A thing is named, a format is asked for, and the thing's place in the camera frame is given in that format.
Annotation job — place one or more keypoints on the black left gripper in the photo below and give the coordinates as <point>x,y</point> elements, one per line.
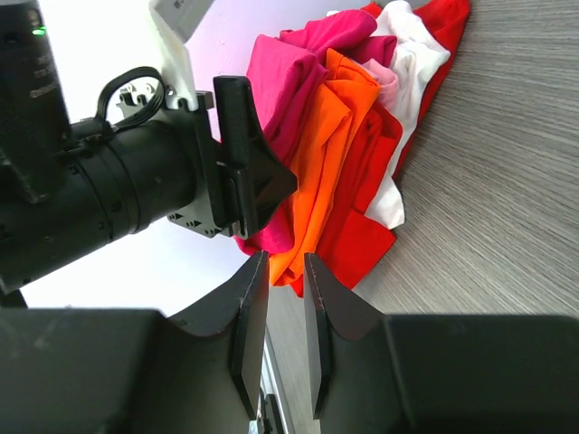
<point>167,167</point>

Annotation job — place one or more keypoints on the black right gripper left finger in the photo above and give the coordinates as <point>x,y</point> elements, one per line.
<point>137,371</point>

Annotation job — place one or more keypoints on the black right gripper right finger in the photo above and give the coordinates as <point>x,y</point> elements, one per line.
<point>417,373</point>

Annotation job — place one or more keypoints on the pink t shirt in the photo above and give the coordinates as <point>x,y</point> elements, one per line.
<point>285,72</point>

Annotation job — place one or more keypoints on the orange folded t shirt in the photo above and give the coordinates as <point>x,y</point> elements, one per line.
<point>340,105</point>

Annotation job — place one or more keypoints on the white folded t shirt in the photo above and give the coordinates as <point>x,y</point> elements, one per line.
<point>417,56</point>

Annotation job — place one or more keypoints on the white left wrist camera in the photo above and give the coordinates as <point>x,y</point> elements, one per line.
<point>175,22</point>

